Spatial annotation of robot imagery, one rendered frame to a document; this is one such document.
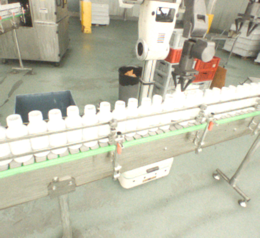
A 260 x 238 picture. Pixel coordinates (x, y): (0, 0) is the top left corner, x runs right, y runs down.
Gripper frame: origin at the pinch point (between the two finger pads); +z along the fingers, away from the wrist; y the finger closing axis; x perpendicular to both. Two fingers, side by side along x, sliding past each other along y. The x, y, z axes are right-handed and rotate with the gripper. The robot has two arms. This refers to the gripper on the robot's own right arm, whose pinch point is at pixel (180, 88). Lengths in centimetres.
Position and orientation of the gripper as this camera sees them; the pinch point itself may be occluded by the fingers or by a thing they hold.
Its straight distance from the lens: 85.1
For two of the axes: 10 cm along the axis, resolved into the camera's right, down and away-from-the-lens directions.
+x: 9.0, -1.3, 4.2
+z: -1.0, 8.7, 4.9
